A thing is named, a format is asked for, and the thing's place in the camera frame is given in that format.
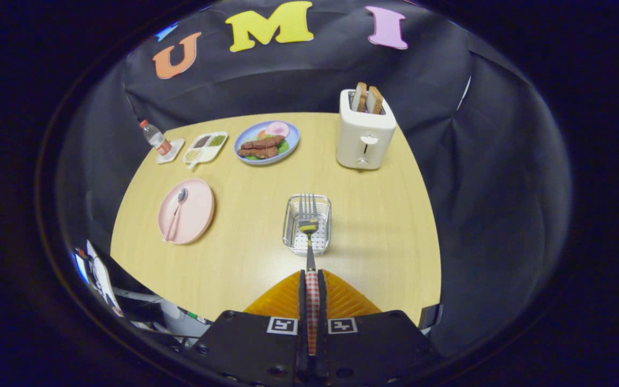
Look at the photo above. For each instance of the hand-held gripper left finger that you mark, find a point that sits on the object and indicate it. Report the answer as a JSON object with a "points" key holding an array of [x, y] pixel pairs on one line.
{"points": [[245, 349]]}

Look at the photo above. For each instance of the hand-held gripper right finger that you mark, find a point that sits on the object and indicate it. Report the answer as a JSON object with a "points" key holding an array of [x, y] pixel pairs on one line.
{"points": [[374, 349]]}

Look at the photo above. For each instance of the pink plate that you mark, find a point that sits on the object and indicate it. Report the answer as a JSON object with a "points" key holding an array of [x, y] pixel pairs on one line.
{"points": [[199, 209]]}

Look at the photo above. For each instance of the brown grilled meat strip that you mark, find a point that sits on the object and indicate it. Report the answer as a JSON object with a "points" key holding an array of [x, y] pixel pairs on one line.
{"points": [[264, 142], [258, 152]]}

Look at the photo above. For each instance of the white divided grain dish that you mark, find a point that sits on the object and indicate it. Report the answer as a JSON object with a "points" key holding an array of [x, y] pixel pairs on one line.
{"points": [[207, 155]]}

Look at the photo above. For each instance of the green lettuce leaf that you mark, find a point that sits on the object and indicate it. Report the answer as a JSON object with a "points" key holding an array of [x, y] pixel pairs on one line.
{"points": [[283, 146]]}

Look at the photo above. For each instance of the white square coaster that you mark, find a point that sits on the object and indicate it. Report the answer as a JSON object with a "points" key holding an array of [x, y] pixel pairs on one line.
{"points": [[176, 148]]}

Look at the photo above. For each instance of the white toaster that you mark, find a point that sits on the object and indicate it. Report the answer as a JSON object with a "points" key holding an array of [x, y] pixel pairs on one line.
{"points": [[363, 134]]}

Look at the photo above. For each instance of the blue plate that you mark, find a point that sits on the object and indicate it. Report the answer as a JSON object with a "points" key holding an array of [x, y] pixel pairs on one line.
{"points": [[288, 134]]}

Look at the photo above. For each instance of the pink ham slice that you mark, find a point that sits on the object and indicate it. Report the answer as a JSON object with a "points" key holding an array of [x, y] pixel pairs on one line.
{"points": [[277, 129]]}

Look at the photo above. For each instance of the clear water bottle red label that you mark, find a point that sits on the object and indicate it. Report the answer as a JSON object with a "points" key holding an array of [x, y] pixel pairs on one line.
{"points": [[155, 137]]}

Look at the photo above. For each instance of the toast slice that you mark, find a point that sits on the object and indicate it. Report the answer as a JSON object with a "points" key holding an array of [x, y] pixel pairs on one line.
{"points": [[359, 97], [375, 100]]}

